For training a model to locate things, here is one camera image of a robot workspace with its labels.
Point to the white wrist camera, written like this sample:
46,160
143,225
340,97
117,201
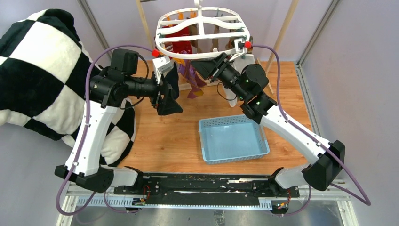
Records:
241,47
161,65

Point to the red sock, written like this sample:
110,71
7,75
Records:
182,47

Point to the grey striped sock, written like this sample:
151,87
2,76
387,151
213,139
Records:
162,46

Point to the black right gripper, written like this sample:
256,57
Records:
213,68

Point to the black white checkered blanket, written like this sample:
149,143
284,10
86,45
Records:
43,68

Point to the brown sock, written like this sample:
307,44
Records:
215,41

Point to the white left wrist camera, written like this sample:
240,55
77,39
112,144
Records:
161,65

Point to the white round clip hanger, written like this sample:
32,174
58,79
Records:
201,27

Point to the light blue plastic basket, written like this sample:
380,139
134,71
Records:
231,138

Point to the wooden drying rack frame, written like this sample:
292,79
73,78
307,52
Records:
258,10

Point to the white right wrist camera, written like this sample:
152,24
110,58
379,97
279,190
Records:
241,47

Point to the purple orange striped sock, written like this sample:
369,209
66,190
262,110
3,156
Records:
189,73

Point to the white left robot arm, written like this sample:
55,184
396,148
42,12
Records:
106,91

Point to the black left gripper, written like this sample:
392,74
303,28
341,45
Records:
168,104

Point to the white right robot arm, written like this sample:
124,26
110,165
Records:
247,85

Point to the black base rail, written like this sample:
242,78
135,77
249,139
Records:
207,190

